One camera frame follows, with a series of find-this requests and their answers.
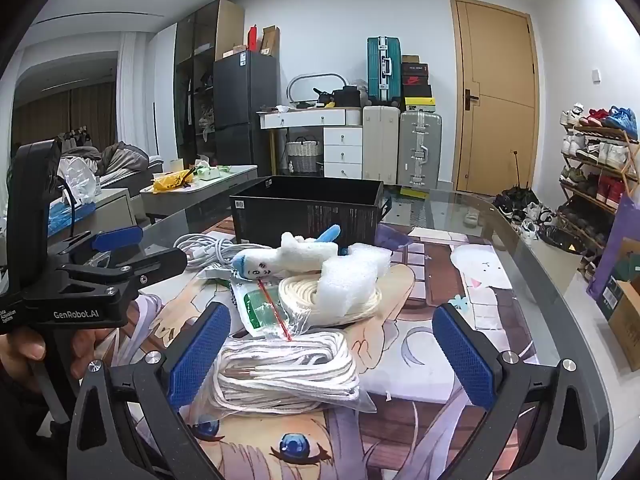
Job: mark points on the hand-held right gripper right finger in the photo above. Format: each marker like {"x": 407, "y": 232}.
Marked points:
{"x": 465, "y": 360}

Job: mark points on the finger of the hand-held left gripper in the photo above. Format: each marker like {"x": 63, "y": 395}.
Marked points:
{"x": 160, "y": 260}
{"x": 117, "y": 237}

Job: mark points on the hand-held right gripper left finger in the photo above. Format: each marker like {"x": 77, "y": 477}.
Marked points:
{"x": 197, "y": 355}

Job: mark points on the white blue plush toy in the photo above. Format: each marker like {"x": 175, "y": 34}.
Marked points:
{"x": 295, "y": 255}

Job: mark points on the white foam wrap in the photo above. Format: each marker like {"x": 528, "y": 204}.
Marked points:
{"x": 350, "y": 280}

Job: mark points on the black cardboard box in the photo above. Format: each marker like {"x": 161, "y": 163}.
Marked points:
{"x": 310, "y": 220}

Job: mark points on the person's left hand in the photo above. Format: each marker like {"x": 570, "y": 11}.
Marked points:
{"x": 90, "y": 352}

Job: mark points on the grey side cabinet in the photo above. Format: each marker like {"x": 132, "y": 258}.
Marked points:
{"x": 115, "y": 210}

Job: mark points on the clear plastic bag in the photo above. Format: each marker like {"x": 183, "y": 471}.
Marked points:
{"x": 77, "y": 177}

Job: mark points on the grey sofa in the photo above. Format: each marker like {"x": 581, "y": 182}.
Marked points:
{"x": 125, "y": 165}

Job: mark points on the yellow plastic bag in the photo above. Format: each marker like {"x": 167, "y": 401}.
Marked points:
{"x": 167, "y": 182}

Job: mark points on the green medicine packet bag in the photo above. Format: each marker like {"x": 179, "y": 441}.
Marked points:
{"x": 260, "y": 310}

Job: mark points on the printed table mat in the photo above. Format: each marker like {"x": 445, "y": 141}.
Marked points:
{"x": 425, "y": 285}

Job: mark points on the green tissue pack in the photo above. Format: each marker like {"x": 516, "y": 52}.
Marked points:
{"x": 205, "y": 170}

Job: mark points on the grey coffee table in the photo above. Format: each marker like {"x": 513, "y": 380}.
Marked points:
{"x": 225, "y": 180}

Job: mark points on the brown curtain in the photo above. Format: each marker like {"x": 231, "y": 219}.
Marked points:
{"x": 65, "y": 110}

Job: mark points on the white slipper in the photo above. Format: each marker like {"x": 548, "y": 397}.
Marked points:
{"x": 471, "y": 217}

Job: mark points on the white curtain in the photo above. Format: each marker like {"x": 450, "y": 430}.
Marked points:
{"x": 140, "y": 95}

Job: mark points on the pile of floor shoes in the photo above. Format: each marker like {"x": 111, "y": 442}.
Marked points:
{"x": 520, "y": 207}

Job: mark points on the open cardboard box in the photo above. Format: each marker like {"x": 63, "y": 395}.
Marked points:
{"x": 625, "y": 320}

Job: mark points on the dark glass wardrobe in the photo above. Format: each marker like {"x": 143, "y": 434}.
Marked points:
{"x": 192, "y": 85}

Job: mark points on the black refrigerator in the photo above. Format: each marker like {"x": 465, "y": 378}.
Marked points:
{"x": 245, "y": 110}

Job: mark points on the wicker basket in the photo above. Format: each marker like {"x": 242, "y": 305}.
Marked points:
{"x": 302, "y": 155}

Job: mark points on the white dressing table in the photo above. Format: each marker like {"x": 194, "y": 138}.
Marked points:
{"x": 342, "y": 150}

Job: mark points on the silver suitcase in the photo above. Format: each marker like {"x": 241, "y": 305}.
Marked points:
{"x": 420, "y": 140}

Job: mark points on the beige suitcase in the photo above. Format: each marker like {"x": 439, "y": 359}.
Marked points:
{"x": 380, "y": 145}

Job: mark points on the oval mirror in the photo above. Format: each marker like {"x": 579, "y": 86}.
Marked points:
{"x": 310, "y": 82}

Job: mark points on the flat cardboard boxes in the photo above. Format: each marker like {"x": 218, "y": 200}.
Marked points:
{"x": 270, "y": 40}

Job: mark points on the rows of racked shoes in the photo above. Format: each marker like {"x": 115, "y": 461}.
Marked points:
{"x": 600, "y": 152}

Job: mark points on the black bag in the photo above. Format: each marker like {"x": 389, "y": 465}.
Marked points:
{"x": 347, "y": 97}

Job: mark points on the yellow black shoe box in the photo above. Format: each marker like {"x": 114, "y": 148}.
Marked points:
{"x": 419, "y": 104}

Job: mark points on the wooden shoe rack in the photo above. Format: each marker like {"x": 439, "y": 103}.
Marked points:
{"x": 600, "y": 132}

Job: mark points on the teal suitcase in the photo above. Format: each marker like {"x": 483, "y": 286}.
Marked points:
{"x": 377, "y": 70}

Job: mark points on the wooden door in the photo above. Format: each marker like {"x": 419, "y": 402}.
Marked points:
{"x": 495, "y": 60}

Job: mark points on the brown shoe box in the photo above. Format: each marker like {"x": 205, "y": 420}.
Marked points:
{"x": 410, "y": 59}

